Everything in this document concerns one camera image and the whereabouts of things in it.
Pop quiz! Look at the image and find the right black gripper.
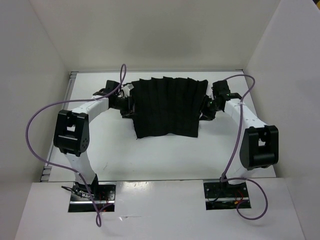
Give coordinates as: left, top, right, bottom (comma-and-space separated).
193, 93, 221, 121

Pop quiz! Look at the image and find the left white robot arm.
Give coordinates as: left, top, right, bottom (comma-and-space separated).
53, 80, 134, 200

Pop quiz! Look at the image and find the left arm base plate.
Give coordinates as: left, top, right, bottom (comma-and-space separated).
62, 181, 116, 213

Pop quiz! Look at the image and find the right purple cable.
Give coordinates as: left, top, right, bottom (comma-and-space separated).
220, 74, 269, 221

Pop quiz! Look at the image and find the black skirt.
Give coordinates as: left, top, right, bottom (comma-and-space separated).
130, 77, 208, 139

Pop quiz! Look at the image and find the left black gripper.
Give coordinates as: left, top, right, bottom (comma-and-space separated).
111, 93, 145, 119

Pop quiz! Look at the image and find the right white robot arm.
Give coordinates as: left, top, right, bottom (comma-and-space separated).
200, 80, 279, 197

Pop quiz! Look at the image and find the purple cable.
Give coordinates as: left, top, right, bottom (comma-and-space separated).
220, 74, 269, 221
25, 63, 127, 227

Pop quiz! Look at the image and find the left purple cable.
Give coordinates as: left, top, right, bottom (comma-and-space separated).
25, 63, 127, 227

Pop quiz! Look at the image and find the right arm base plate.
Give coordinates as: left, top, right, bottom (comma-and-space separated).
203, 181, 251, 211

